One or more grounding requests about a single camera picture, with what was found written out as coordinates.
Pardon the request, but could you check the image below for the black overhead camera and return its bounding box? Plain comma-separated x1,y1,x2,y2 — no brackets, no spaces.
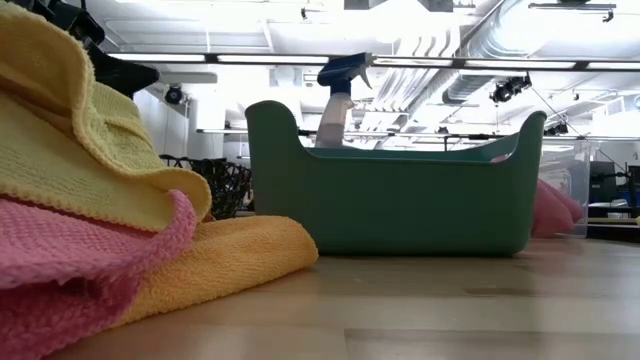
163,83,188,106
489,73,534,105

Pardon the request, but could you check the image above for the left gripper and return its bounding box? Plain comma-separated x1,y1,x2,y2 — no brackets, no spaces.
9,0,161,100

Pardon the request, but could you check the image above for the background workstation equipment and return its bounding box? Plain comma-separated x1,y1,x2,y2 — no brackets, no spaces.
588,159,640,226

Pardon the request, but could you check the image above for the orange microfiber towel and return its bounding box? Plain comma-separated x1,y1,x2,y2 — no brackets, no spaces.
117,214,320,329

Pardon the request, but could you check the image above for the clear plastic bin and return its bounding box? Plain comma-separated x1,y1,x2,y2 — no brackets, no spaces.
537,139,594,239

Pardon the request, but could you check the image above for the pink microfiber towel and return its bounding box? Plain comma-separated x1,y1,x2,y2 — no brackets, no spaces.
530,178,585,239
0,188,199,360

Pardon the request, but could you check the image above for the round black wire basket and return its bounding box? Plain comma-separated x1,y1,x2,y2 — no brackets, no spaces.
159,153,254,221

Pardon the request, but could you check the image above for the spray bottle with blue trigger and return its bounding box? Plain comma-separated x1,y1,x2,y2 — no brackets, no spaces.
314,52,374,149

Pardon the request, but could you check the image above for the green plastic basket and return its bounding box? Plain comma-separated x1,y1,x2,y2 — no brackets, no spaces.
244,99,548,258

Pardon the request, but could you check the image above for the yellow microfiber towel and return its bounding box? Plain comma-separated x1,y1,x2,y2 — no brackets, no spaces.
0,0,214,234

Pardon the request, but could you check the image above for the overhead light bar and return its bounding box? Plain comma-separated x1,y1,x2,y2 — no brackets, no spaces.
196,128,640,142
107,51,640,74

